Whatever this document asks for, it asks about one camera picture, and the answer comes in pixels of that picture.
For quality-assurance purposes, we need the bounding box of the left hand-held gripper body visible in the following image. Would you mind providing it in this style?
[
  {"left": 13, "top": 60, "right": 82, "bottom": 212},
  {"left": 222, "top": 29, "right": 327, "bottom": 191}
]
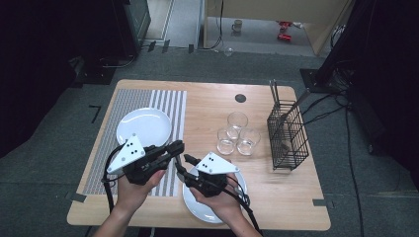
[{"left": 106, "top": 132, "right": 174, "bottom": 186}]

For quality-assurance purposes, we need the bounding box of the person's right hand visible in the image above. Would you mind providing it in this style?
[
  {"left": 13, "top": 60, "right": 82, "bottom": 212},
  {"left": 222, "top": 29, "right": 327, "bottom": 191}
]
[{"left": 189, "top": 182, "right": 245, "bottom": 228}]

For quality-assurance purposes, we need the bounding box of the white round plate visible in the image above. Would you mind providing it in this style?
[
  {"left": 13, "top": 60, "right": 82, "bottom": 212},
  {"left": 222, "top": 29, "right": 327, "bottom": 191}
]
[
  {"left": 182, "top": 164, "right": 248, "bottom": 225},
  {"left": 116, "top": 108, "right": 173, "bottom": 150}
]

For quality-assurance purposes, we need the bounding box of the left hand-held gripper cable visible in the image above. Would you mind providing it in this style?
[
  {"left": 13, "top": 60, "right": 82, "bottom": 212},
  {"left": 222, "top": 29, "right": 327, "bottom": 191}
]
[{"left": 101, "top": 143, "right": 127, "bottom": 213}]

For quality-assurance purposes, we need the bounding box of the grey white striped placemat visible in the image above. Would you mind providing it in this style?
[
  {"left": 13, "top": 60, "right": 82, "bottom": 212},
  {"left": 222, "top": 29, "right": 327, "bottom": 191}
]
[{"left": 82, "top": 88, "right": 188, "bottom": 198}]

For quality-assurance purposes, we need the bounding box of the right hand-held gripper cable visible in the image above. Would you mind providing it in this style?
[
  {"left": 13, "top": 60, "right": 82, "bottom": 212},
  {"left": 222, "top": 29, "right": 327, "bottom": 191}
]
[{"left": 223, "top": 174, "right": 265, "bottom": 236}]

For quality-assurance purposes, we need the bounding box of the hand-held gripper cable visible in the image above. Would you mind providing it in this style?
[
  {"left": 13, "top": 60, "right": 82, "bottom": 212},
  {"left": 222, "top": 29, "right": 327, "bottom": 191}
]
[
  {"left": 223, "top": 174, "right": 265, "bottom": 236},
  {"left": 101, "top": 143, "right": 127, "bottom": 213}
]

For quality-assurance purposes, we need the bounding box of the person's left hand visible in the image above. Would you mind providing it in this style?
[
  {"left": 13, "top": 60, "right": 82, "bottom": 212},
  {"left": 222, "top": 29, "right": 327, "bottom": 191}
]
[{"left": 115, "top": 168, "right": 167, "bottom": 215}]

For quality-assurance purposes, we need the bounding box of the clear drinking glass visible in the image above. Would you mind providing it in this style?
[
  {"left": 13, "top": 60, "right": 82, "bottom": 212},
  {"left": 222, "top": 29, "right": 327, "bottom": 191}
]
[
  {"left": 236, "top": 127, "right": 262, "bottom": 157},
  {"left": 216, "top": 127, "right": 238, "bottom": 156},
  {"left": 226, "top": 112, "right": 249, "bottom": 139}
]

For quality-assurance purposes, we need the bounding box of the dark glass-fronted cabinet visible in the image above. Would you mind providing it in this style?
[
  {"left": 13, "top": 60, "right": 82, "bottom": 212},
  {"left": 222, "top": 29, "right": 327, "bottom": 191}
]
[{"left": 112, "top": 0, "right": 152, "bottom": 60}]

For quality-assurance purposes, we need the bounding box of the black hanging cable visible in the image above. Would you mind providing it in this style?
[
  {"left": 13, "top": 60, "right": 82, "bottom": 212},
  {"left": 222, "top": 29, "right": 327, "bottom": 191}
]
[{"left": 210, "top": 0, "right": 225, "bottom": 51}]

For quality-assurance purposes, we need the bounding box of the black wire cutlery basket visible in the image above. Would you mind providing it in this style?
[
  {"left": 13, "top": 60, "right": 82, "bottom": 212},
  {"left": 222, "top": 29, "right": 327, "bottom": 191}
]
[{"left": 266, "top": 99, "right": 310, "bottom": 172}]

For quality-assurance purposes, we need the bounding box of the white cable bundle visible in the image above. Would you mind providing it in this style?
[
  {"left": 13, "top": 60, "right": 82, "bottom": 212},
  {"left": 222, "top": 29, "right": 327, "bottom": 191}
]
[{"left": 330, "top": 24, "right": 347, "bottom": 48}]

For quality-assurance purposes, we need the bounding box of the black metal stand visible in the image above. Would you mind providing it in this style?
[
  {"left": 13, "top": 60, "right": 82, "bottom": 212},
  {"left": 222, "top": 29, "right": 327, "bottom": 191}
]
[{"left": 299, "top": 0, "right": 379, "bottom": 95}]

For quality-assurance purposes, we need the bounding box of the black equipment base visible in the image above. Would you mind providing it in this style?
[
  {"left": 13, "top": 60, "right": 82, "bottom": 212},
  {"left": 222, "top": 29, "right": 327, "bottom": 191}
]
[{"left": 70, "top": 55, "right": 117, "bottom": 87}]

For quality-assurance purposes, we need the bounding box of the black floor cable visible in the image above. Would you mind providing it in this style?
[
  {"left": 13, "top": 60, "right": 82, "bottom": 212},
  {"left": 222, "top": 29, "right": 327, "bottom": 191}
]
[
  {"left": 303, "top": 105, "right": 345, "bottom": 126},
  {"left": 300, "top": 93, "right": 334, "bottom": 117},
  {"left": 344, "top": 107, "right": 365, "bottom": 237}
]

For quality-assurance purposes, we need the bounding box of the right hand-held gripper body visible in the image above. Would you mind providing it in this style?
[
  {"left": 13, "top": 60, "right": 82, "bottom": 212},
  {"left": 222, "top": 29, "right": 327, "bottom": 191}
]
[{"left": 182, "top": 151, "right": 241, "bottom": 198}]

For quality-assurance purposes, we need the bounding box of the black curtain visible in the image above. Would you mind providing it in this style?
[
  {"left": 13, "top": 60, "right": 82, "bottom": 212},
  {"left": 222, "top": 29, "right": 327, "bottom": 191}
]
[
  {"left": 349, "top": 0, "right": 419, "bottom": 186},
  {"left": 0, "top": 0, "right": 126, "bottom": 159}
]

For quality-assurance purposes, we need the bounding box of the dark metal cutlery piece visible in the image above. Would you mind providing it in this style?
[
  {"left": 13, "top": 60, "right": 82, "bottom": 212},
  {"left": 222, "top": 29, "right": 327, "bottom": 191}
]
[
  {"left": 273, "top": 78, "right": 282, "bottom": 107},
  {"left": 269, "top": 79, "right": 277, "bottom": 107}
]

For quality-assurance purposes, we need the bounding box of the black looped cable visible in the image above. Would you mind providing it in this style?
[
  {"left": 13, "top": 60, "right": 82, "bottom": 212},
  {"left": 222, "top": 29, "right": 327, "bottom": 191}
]
[{"left": 98, "top": 53, "right": 136, "bottom": 69}]

